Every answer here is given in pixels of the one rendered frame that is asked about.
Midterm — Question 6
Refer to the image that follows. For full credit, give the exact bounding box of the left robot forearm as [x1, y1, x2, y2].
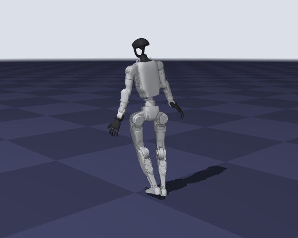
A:
[117, 89, 129, 119]

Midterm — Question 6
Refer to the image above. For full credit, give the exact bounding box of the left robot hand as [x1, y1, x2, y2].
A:
[108, 115, 124, 137]

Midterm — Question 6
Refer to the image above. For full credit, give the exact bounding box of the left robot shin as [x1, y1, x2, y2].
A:
[137, 150, 157, 188]

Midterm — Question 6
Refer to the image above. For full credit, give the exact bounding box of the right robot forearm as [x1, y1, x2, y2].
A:
[163, 81, 175, 106]

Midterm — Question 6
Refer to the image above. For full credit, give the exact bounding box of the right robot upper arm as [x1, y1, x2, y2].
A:
[156, 61, 167, 89]

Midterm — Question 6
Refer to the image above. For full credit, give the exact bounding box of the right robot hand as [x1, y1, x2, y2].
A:
[170, 102, 184, 119]

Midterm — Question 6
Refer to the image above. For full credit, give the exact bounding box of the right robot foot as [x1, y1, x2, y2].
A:
[158, 186, 167, 196]

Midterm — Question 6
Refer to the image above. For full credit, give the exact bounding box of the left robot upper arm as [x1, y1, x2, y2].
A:
[125, 64, 138, 96]

